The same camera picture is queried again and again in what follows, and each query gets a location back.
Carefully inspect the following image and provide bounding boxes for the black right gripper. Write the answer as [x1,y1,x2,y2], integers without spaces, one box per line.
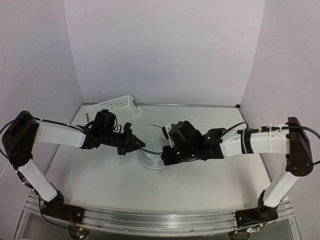
[162,145,199,167]

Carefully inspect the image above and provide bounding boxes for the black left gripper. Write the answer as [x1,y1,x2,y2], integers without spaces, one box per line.
[100,126,146,155]

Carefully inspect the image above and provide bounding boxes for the white mesh laundry bag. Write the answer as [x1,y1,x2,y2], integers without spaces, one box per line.
[136,124,168,170]

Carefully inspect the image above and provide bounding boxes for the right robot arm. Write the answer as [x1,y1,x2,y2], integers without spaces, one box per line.
[161,117,319,229]

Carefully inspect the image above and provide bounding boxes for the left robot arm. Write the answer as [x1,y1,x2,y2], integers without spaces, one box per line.
[0,109,146,224]

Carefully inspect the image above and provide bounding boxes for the white perforated plastic basket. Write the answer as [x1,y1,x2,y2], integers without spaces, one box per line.
[85,94,143,126]

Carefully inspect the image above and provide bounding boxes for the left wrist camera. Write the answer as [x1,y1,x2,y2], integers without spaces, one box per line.
[123,122,132,134]

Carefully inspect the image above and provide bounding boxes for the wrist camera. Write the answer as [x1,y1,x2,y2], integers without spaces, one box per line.
[123,122,132,134]
[162,124,175,148]

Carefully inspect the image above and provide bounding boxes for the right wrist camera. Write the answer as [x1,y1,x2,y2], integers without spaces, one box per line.
[162,124,175,148]

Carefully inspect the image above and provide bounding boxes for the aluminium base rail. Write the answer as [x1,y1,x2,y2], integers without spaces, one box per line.
[13,192,302,240]

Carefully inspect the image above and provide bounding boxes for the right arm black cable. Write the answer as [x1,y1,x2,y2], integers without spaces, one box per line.
[219,121,320,166]

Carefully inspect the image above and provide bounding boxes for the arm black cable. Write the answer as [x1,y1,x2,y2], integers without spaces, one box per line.
[219,121,320,166]
[0,116,76,156]

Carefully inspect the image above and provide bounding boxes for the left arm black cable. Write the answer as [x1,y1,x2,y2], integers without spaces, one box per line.
[0,116,76,156]

